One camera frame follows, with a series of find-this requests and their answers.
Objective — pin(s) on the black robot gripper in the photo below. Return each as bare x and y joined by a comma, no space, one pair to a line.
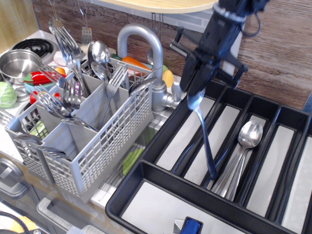
203,53

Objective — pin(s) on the big steel spoon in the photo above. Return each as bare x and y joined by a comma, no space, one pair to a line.
193,102

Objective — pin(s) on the steel spoon basket rim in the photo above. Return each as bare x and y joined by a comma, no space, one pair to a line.
140,86

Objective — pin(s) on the spoons stack in tray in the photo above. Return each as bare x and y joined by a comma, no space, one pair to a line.
249,137

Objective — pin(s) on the small steel spoon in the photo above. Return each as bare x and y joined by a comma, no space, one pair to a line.
100,71

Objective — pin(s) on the round steel spoon upright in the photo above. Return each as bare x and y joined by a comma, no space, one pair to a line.
101,54

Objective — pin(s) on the black cutlery tray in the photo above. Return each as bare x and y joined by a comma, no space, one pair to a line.
170,180

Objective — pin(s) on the grey plastic cutlery basket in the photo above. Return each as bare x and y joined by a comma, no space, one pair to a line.
75,158

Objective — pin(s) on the yellow toy corn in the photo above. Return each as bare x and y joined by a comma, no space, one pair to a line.
168,78

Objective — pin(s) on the silver faucet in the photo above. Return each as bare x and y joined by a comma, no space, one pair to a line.
161,99

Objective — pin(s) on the orange toy carrot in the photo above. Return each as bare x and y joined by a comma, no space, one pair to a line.
135,62

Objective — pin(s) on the steel fork right compartment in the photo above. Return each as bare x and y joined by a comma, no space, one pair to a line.
111,89

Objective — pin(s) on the hanging small spatula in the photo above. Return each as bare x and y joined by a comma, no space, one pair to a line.
86,31

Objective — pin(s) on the green toy plate in sink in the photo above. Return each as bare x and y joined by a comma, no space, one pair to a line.
130,160

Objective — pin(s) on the tall steel forks bundle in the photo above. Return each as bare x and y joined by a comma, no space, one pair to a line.
72,55

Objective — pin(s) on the hanging steel strainer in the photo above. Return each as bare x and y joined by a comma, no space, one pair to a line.
54,22

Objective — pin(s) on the steel forks front left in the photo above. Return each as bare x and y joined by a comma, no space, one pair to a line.
50,103

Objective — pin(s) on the black stove coil burner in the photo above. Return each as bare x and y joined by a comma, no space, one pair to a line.
40,47

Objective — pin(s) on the blue clip object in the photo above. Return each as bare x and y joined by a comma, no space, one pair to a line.
187,226

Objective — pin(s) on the red toy pepper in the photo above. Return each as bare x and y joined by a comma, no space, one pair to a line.
37,78

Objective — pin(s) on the steel pot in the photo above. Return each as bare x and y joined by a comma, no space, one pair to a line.
15,65

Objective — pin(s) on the green toy cabbage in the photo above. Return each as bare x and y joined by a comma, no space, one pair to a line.
8,96

